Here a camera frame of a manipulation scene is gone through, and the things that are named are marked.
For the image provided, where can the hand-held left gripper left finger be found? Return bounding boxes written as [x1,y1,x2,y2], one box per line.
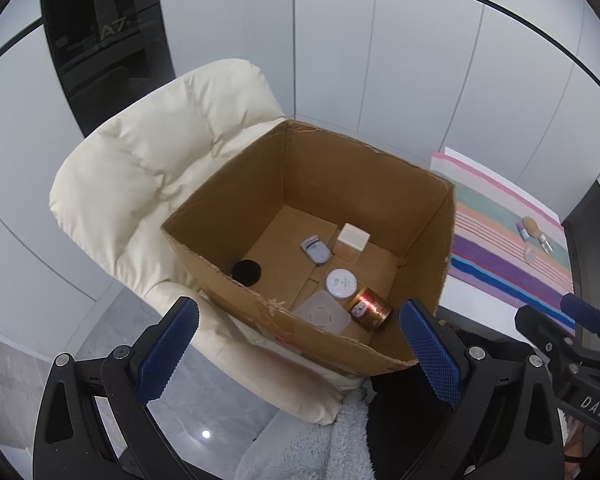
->
[32,296,201,480]

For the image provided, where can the grey fluffy cloth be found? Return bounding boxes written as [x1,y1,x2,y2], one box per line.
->
[235,385,381,480]

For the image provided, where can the translucent square plastic lid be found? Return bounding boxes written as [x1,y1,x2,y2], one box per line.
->
[292,290,352,334]

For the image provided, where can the grey eyelash curler case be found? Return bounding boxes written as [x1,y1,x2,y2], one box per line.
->
[300,235,333,266]

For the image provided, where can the black round compact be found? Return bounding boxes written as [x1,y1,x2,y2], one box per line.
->
[231,259,263,286]

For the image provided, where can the striped colourful cloth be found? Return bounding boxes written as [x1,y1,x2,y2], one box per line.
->
[430,154,579,337]

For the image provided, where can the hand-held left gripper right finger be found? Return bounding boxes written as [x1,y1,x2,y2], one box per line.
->
[399,299,566,480]

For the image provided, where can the round white jar lid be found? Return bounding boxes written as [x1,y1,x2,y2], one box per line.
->
[325,268,359,300]

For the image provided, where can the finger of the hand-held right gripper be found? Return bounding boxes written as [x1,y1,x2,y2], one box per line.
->
[514,304,588,363]
[560,293,600,335]

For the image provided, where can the dark glass door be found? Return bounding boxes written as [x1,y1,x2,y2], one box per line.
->
[39,0,176,137]

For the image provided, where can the cream padded armchair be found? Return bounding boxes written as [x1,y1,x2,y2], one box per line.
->
[49,58,362,427]

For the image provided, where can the small white box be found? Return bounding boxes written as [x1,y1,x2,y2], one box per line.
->
[333,223,370,261]

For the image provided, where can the dark cabinet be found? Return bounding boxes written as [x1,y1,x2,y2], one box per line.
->
[562,175,600,321]

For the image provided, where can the brown cardboard box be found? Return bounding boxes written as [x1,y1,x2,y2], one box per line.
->
[161,119,456,379]

